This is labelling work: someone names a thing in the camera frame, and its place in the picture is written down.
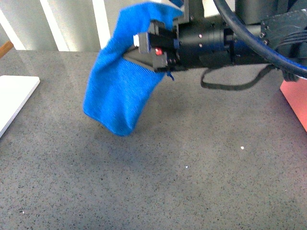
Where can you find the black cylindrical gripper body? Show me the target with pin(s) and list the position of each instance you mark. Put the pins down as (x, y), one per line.
(205, 43)

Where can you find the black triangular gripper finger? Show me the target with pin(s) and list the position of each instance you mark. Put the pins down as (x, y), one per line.
(149, 61)

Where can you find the blue microfiber cloth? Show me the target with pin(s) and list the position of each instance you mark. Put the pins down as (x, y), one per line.
(117, 89)

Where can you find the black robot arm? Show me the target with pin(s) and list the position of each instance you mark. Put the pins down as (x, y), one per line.
(248, 36)

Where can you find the white pleated curtain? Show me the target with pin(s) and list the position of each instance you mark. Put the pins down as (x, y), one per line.
(59, 25)

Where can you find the pink plastic bin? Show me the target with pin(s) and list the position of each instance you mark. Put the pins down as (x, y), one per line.
(296, 95)

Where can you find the white rectangular tray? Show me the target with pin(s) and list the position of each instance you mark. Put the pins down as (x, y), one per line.
(14, 93)

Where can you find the brown wooden chair piece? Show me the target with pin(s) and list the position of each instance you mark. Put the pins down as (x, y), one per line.
(5, 48)

